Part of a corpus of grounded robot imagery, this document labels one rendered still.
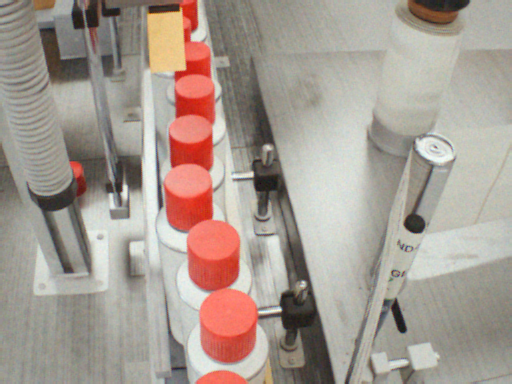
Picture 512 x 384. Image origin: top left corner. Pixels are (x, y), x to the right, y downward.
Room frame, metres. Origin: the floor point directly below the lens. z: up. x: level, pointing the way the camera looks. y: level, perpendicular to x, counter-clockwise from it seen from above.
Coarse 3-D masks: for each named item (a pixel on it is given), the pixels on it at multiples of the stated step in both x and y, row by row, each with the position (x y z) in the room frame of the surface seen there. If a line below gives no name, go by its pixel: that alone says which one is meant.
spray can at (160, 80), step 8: (184, 24) 0.46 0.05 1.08; (184, 32) 0.45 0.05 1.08; (184, 40) 0.45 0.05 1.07; (160, 72) 0.44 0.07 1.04; (168, 72) 0.44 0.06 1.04; (152, 80) 0.45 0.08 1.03; (160, 80) 0.44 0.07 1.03; (168, 80) 0.43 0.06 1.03; (152, 88) 0.45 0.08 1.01; (160, 88) 0.44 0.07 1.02; (160, 96) 0.44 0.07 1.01; (160, 104) 0.44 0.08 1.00; (160, 112) 0.44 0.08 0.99; (160, 120) 0.44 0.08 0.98; (160, 128) 0.44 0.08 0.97; (160, 136) 0.44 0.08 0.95; (160, 144) 0.44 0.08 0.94; (160, 152) 0.45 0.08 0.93; (160, 160) 0.45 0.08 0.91
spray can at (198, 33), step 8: (184, 0) 0.50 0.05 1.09; (192, 0) 0.51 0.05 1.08; (184, 8) 0.50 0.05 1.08; (192, 8) 0.50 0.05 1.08; (184, 16) 0.50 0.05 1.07; (192, 16) 0.50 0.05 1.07; (192, 24) 0.50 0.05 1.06; (192, 32) 0.50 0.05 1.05; (200, 32) 0.51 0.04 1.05; (192, 40) 0.49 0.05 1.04; (200, 40) 0.50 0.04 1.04
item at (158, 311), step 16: (144, 16) 0.69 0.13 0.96; (144, 32) 0.64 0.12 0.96; (144, 48) 0.60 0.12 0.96; (144, 64) 0.57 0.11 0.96; (144, 80) 0.53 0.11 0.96; (144, 96) 0.50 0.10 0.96; (144, 112) 0.47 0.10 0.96; (144, 128) 0.45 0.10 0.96; (144, 144) 0.42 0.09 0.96; (160, 272) 0.26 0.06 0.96; (160, 288) 0.25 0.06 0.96; (160, 304) 0.23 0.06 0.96; (160, 320) 0.22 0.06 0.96; (160, 336) 0.20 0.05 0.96; (160, 352) 0.19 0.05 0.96; (160, 368) 0.18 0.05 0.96
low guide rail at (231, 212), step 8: (200, 0) 0.82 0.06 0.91; (200, 8) 0.79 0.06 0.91; (200, 16) 0.77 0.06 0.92; (200, 24) 0.74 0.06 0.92; (232, 184) 0.41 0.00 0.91; (232, 192) 0.40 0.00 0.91; (232, 200) 0.39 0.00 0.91; (232, 208) 0.38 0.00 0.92; (232, 216) 0.37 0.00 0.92; (232, 224) 0.36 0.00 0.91; (240, 232) 0.35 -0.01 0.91; (240, 240) 0.34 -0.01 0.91; (240, 248) 0.33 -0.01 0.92; (240, 256) 0.32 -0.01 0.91
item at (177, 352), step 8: (160, 184) 0.44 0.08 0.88; (160, 192) 0.43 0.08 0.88; (160, 200) 0.42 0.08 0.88; (160, 208) 0.41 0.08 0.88; (168, 312) 0.27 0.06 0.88; (168, 320) 0.26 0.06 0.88; (168, 328) 0.25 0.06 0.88; (168, 336) 0.25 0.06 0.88; (168, 344) 0.24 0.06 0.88; (176, 344) 0.24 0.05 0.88; (176, 352) 0.23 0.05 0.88; (184, 352) 0.23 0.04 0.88; (176, 360) 0.22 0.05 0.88; (184, 360) 0.22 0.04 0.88; (176, 368) 0.21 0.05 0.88; (184, 368) 0.21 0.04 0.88; (176, 376) 0.20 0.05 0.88; (184, 376) 0.20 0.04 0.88
